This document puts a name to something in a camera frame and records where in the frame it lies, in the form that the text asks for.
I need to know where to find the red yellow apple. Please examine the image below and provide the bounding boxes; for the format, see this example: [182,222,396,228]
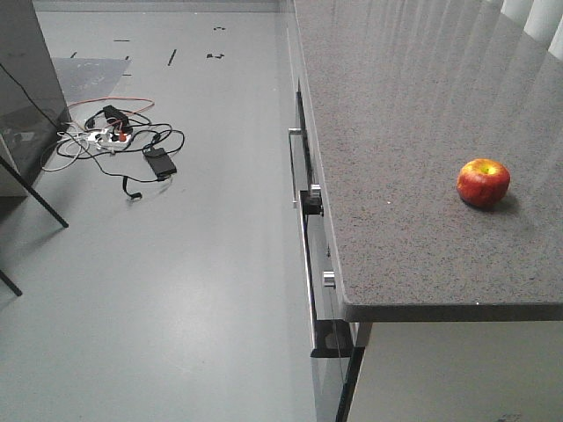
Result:
[457,158,511,209]

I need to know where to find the black power adapter brick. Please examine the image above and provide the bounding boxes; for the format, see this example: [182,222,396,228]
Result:
[143,148,177,179]

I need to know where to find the grey speckled kitchen counter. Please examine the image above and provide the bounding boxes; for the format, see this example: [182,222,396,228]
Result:
[285,0,563,422]

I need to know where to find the white power strip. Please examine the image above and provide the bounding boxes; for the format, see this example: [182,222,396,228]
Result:
[86,128,132,152]

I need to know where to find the black metal stand leg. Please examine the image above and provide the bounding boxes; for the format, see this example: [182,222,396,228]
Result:
[0,156,69,228]

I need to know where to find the silver drawer handle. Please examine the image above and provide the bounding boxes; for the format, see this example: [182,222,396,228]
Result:
[288,127,302,207]

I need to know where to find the black tangled cable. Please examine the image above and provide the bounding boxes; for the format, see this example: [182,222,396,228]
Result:
[55,105,186,202]

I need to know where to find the orange cable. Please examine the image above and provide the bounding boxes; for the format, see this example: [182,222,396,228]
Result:
[68,96,156,116]

